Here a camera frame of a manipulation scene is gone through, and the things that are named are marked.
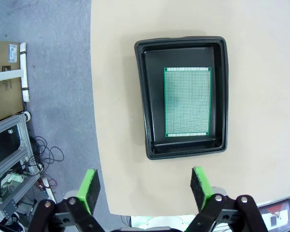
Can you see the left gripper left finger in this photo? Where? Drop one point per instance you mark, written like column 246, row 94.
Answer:
column 87, row 188

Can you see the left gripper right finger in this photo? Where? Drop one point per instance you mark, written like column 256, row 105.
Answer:
column 203, row 186

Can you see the green perforated circuit board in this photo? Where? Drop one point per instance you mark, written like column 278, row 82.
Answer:
column 187, row 101

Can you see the black ESD tray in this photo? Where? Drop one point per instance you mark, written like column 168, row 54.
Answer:
column 149, row 96

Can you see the black framed display screen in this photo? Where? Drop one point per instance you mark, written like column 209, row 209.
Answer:
column 275, row 215

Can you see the white castor wheel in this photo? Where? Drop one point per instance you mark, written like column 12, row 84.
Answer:
column 27, row 116

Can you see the black control box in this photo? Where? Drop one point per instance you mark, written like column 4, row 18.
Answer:
column 2, row 147

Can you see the large labelled cardboard box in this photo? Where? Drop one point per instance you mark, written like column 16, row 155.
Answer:
column 2, row 96

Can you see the white T-shaped table foot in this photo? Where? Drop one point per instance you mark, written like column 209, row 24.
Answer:
column 24, row 72

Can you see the aluminium profile frame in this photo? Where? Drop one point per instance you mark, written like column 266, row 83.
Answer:
column 24, row 145

